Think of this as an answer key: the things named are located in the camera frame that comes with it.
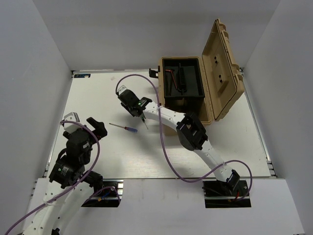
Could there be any blue red handled screwdriver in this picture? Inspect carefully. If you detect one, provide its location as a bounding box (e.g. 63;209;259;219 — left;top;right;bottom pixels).
109;123;138;133

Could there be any brown long hex key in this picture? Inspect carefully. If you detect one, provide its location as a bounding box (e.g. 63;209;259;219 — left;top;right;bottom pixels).
165;70;173;96

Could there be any tan plastic toolbox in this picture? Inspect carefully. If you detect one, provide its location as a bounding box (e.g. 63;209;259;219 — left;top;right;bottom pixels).
149;19;245;126

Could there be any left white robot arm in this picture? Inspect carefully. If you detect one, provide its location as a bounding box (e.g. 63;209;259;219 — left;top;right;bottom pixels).
22;113;108;235

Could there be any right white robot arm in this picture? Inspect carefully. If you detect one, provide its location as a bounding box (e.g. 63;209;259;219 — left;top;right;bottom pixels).
116;85;240;196

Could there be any black toolbox inner tray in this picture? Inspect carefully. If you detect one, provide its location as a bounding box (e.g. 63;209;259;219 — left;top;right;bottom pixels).
162;58;205;100

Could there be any blue label sticker left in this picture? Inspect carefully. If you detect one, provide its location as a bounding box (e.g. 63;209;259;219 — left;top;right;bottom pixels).
74;73;91;78

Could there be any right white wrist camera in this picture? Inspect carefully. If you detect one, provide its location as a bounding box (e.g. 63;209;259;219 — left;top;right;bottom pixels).
116;85;127;96

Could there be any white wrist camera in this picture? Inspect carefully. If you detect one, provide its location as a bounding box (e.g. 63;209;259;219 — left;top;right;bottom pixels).
60;112;81;134
116;85;127;96

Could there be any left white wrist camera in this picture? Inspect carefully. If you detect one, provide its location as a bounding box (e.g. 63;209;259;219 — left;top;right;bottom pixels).
60;112;81;134

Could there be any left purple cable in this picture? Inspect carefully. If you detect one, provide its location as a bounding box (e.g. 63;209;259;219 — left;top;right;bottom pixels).
4;119;101;235

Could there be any purple cable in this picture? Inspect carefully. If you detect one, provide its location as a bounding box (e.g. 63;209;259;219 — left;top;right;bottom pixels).
4;119;101;235
115;74;253;203

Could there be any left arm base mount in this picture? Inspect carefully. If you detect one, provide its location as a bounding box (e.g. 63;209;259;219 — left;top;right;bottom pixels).
82;179;124;208

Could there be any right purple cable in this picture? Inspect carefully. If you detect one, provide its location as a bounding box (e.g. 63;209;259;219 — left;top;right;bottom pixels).
115;74;253;203

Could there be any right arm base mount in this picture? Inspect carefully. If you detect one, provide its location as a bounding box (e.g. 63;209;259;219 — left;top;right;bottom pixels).
202;180;251;209

